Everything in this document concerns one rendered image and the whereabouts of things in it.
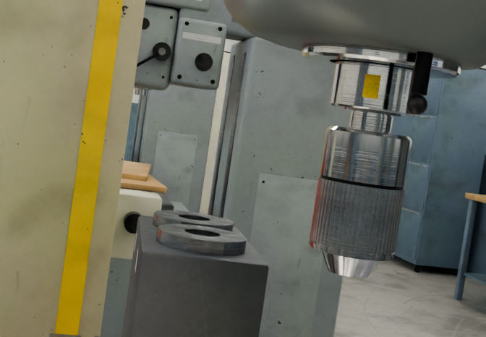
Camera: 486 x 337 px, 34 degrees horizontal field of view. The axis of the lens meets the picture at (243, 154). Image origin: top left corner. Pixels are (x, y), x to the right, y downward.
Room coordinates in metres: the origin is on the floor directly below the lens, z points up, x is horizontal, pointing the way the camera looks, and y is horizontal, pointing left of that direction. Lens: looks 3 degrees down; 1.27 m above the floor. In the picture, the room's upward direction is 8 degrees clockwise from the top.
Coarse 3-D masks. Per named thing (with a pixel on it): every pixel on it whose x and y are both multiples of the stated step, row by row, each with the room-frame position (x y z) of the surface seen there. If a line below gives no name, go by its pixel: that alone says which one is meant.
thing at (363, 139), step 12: (336, 132) 0.42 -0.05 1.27; (348, 132) 0.42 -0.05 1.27; (360, 132) 0.41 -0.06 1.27; (372, 132) 0.41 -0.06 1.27; (336, 144) 0.42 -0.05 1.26; (348, 144) 0.41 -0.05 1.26; (360, 144) 0.41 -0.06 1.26; (372, 144) 0.41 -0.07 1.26; (384, 144) 0.41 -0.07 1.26; (396, 144) 0.41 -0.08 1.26; (408, 144) 0.42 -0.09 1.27
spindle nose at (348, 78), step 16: (336, 64) 0.43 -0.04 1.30; (352, 64) 0.42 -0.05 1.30; (368, 64) 0.41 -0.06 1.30; (384, 64) 0.41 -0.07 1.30; (336, 80) 0.43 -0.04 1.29; (352, 80) 0.42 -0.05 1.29; (384, 80) 0.41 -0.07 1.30; (400, 80) 0.41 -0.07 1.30; (336, 96) 0.42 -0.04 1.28; (352, 96) 0.42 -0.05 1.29; (384, 96) 0.41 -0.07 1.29; (400, 96) 0.41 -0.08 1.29; (400, 112) 0.41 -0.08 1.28
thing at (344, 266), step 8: (328, 256) 0.43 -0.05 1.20; (336, 256) 0.42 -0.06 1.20; (328, 264) 0.43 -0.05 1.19; (336, 264) 0.42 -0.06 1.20; (344, 264) 0.42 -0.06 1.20; (352, 264) 0.42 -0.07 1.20; (360, 264) 0.42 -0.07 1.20; (368, 264) 0.42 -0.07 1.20; (376, 264) 0.43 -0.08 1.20; (336, 272) 0.43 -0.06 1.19; (344, 272) 0.42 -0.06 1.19; (352, 272) 0.42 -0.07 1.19; (360, 272) 0.42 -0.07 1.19; (368, 272) 0.43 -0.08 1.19
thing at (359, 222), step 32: (352, 160) 0.41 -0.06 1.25; (384, 160) 0.41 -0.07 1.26; (320, 192) 0.43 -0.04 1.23; (352, 192) 0.41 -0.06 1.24; (384, 192) 0.41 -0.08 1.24; (320, 224) 0.42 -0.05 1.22; (352, 224) 0.41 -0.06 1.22; (384, 224) 0.41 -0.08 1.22; (352, 256) 0.41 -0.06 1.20; (384, 256) 0.42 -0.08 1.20
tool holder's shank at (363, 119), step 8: (352, 112) 0.43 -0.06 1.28; (360, 112) 0.43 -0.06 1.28; (368, 112) 0.42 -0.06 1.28; (376, 112) 0.42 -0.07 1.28; (384, 112) 0.42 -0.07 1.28; (352, 120) 0.43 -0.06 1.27; (360, 120) 0.43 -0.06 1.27; (368, 120) 0.42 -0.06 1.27; (376, 120) 0.42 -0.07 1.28; (384, 120) 0.42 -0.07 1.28; (392, 120) 0.43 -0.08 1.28; (352, 128) 0.43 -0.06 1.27; (360, 128) 0.43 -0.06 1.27; (368, 128) 0.42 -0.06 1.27; (376, 128) 0.42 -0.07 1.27; (384, 128) 0.42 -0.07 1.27
